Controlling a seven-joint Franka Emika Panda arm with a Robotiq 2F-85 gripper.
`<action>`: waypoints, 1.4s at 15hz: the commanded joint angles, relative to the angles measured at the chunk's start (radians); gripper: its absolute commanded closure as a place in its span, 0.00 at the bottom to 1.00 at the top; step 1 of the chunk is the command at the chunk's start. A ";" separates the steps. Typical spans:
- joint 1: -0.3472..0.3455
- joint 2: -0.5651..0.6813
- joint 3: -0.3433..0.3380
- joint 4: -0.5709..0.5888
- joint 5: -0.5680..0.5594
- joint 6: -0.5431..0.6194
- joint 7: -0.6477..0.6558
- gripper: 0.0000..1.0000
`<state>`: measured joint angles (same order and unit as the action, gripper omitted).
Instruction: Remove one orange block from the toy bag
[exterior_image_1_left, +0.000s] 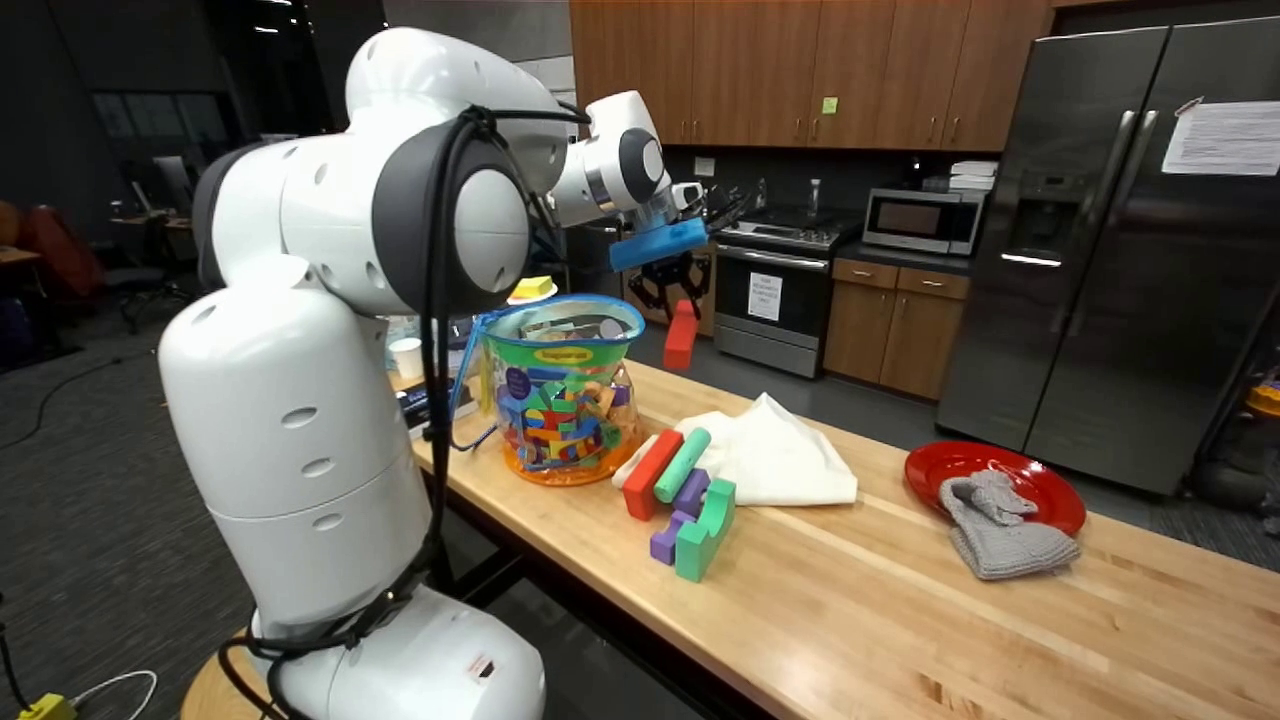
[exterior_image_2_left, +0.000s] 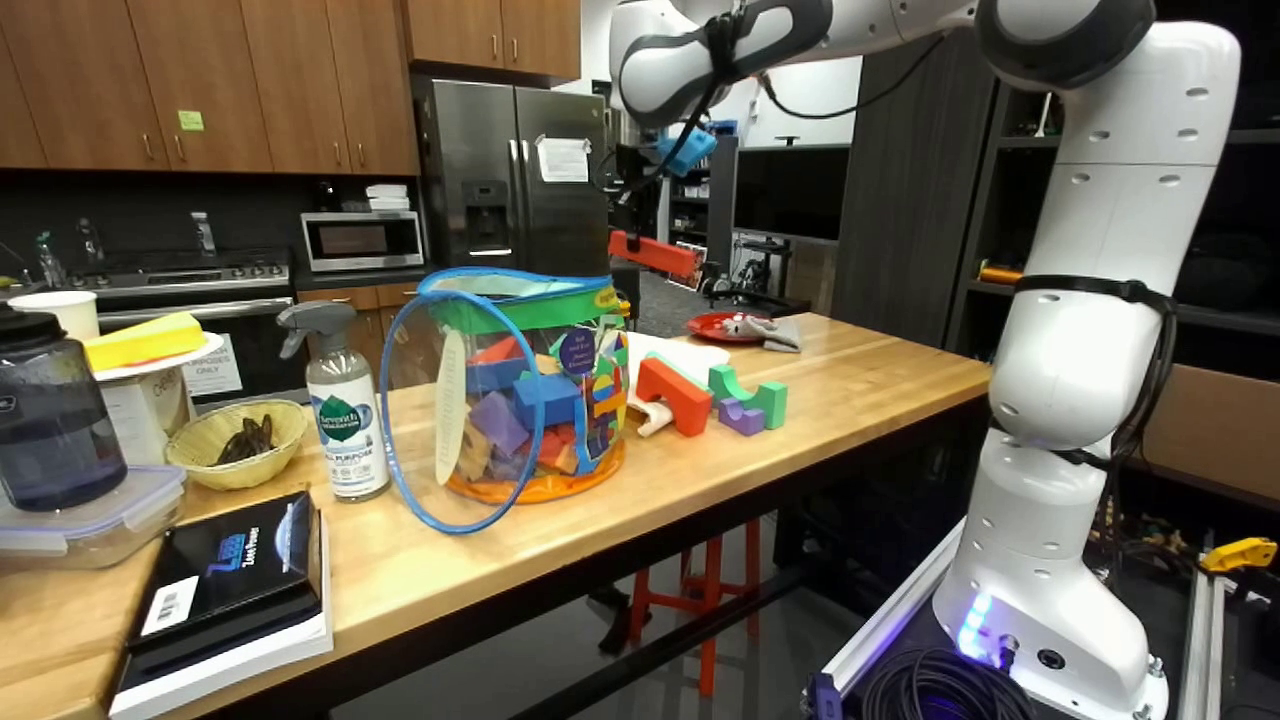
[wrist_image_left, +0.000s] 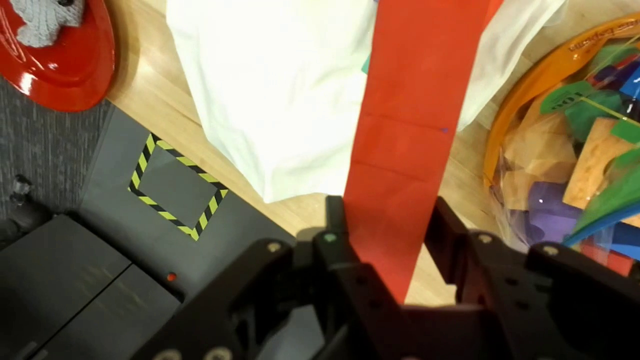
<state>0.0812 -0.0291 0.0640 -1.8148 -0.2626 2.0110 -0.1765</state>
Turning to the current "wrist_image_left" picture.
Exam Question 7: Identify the long orange toy block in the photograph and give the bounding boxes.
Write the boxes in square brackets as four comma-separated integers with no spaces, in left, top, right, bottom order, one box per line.
[342,0,506,306]

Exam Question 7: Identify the white cloth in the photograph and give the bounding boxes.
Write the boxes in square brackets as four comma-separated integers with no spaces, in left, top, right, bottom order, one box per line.
[163,0,568,206]

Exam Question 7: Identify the red plate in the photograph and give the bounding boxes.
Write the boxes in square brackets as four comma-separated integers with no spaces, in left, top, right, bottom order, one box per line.
[0,0,120,115]

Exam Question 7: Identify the yellow black tape square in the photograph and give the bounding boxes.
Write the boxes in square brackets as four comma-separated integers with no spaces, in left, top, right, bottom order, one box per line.
[125,132,232,244]

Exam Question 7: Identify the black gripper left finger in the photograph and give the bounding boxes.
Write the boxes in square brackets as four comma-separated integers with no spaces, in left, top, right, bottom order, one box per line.
[310,195,404,317]

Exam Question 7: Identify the clear toy bag blue rim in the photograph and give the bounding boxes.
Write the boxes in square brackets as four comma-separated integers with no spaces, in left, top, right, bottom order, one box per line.
[482,13,640,278]

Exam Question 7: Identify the purple toy block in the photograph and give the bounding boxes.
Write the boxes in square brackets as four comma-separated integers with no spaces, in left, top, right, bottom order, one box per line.
[523,180,583,246]

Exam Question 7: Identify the dark grey flat panel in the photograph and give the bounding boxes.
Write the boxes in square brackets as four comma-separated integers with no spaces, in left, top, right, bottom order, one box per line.
[76,106,297,306]

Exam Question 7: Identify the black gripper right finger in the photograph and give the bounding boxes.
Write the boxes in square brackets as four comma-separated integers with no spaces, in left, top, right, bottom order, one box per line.
[422,197,509,310]

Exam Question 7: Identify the grey crumpled cloth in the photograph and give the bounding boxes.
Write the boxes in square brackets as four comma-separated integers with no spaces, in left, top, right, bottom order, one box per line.
[7,0,87,50]

